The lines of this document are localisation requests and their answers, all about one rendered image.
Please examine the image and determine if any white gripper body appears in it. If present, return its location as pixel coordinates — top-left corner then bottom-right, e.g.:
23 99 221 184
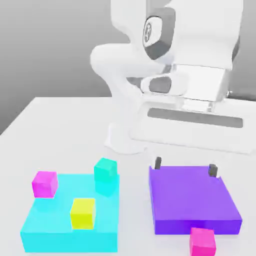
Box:
128 100 254 155

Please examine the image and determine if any small teal cube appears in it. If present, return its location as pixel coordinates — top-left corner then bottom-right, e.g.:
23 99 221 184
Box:
93 157 118 184

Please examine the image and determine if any small pink cube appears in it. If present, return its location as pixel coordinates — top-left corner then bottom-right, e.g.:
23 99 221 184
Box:
189 227 217 256

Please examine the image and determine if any small yellow cube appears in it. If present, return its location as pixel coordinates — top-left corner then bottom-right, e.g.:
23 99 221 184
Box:
70 197 96 230

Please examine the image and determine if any small magenta cube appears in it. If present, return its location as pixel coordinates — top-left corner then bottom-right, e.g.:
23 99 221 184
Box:
31 170 59 199

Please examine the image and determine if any large purple box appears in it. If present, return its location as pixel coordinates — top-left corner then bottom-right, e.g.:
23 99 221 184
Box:
148 164 243 235

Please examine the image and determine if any large cyan box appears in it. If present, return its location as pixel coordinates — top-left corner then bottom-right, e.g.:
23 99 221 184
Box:
19 173 120 253

